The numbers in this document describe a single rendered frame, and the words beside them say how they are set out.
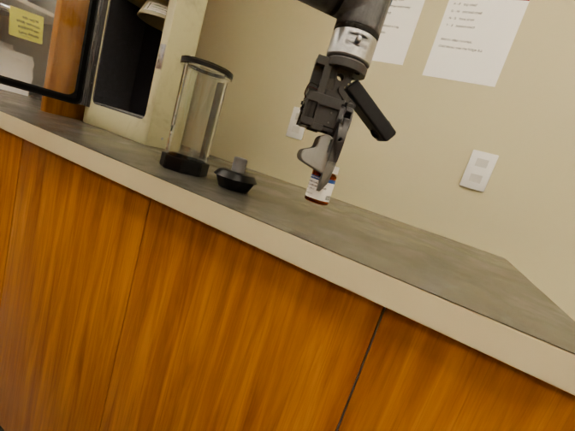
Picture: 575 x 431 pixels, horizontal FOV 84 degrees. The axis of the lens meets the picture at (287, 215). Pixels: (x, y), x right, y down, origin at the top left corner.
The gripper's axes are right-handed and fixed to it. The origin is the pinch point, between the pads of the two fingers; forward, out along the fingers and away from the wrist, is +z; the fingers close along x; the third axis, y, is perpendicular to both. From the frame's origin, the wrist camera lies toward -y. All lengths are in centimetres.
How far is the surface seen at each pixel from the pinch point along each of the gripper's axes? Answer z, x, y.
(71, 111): 5, -63, 79
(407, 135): -20, -49, -32
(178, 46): -24, -49, 45
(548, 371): 9.8, 30.0, -22.6
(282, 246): 9.2, 13.8, 5.1
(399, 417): 25.1, 22.2, -15.3
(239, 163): 1.6, -9.4, 15.6
